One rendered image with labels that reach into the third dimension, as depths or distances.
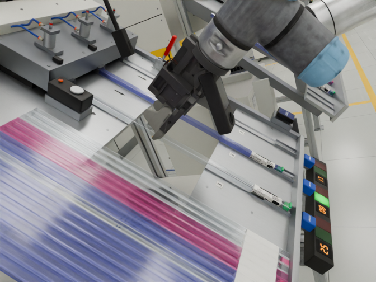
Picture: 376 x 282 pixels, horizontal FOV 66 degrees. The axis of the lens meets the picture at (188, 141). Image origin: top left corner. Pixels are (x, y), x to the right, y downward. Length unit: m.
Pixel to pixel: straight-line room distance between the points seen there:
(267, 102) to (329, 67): 0.66
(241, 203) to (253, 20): 0.32
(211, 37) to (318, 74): 0.17
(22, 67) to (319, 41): 0.52
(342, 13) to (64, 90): 0.50
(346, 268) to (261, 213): 0.92
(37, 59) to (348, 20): 0.56
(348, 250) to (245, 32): 1.24
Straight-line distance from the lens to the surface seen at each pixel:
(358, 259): 1.50
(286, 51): 0.45
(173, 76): 0.49
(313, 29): 0.46
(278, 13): 0.44
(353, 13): 0.60
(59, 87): 0.59
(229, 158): 0.64
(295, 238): 0.55
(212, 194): 0.54
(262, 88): 1.10
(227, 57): 0.46
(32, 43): 0.68
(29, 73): 0.64
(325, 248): 0.64
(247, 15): 0.43
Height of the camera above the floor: 1.13
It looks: 23 degrees down
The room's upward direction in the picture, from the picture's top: 20 degrees counter-clockwise
